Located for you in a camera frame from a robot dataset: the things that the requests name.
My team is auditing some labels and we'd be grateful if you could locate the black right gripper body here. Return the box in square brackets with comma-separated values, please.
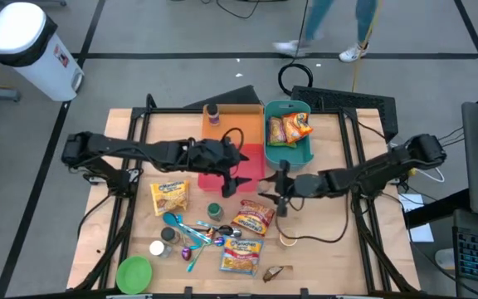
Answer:
[277, 159, 329, 218]

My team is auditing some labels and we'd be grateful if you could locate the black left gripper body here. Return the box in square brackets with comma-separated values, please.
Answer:
[187, 136, 244, 174]

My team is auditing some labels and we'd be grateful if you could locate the red ramen pack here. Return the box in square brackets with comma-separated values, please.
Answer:
[230, 199, 276, 238]

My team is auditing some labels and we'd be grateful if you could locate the green lid oregano jar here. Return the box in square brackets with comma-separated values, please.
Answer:
[207, 202, 225, 223]

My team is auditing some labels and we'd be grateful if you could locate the purple label spice jar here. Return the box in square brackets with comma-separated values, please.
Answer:
[205, 103, 222, 127]

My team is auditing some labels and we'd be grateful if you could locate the tan lid seasoning jar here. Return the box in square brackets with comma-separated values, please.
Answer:
[279, 230, 299, 249]

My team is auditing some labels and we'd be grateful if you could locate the yellow red snack bag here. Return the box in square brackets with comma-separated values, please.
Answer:
[266, 116, 288, 147]

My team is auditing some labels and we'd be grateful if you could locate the silver metal spoon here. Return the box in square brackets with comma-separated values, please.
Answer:
[195, 219, 234, 238]
[188, 226, 243, 239]

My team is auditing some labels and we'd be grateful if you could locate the yellow ramen pack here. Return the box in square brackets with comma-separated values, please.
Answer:
[149, 179, 191, 217]

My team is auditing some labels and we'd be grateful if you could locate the orange ramen pack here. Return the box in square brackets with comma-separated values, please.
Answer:
[280, 111, 315, 145]

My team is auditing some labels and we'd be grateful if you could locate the blue beef ramen pack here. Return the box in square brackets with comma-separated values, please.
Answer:
[218, 237, 265, 277]

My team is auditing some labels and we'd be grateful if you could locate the brown snack pouch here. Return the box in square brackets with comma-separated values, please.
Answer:
[261, 265, 285, 284]

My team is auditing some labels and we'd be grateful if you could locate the iridescent metal spoon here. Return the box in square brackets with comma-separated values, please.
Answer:
[180, 232, 193, 262]
[203, 227, 227, 248]

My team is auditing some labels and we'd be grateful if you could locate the white lid spice jar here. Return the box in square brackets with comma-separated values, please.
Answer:
[148, 239, 173, 259]

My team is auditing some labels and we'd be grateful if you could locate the pink plastic bin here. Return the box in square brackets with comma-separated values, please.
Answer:
[197, 143, 266, 193]

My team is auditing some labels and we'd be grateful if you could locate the teal plastic bin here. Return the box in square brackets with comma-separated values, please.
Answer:
[263, 99, 315, 172]

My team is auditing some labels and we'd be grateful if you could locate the orange plastic bin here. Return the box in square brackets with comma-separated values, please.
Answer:
[200, 103, 266, 146]

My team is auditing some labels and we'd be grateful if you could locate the slim teal utensil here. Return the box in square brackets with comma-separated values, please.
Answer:
[186, 243, 209, 274]

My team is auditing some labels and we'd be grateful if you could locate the white paper sheet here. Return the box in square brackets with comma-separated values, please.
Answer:
[397, 193, 436, 244]

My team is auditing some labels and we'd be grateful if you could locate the green plastic plate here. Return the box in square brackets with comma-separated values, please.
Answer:
[115, 255, 154, 296]

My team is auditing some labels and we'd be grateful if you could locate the white computer mouse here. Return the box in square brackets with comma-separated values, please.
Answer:
[434, 248, 456, 271]

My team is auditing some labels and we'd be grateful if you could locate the person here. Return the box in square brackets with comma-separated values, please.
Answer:
[272, 0, 379, 63]

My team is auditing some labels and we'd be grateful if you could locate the white trash can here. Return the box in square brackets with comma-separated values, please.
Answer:
[0, 2, 85, 103]

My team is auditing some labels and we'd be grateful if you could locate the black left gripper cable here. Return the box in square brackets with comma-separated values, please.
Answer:
[220, 126, 246, 175]

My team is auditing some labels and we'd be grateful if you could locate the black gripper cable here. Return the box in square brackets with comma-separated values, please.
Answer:
[220, 126, 246, 175]
[274, 194, 351, 245]

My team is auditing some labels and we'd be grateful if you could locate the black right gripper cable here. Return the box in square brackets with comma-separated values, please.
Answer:
[274, 194, 351, 245]

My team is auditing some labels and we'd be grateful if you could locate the blue patterned handle spoon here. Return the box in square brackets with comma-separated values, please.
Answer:
[174, 213, 214, 245]

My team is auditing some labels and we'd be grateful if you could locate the black table frame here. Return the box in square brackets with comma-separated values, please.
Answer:
[66, 93, 421, 299]

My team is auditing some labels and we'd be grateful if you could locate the black coiled cable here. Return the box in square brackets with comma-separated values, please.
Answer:
[277, 0, 315, 97]

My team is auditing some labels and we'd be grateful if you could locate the yellow cable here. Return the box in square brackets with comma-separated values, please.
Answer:
[349, 0, 384, 93]

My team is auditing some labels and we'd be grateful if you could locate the white cable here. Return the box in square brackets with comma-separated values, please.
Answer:
[412, 165, 446, 184]

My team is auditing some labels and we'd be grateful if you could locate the black floor cable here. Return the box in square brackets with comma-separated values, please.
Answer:
[215, 0, 261, 21]

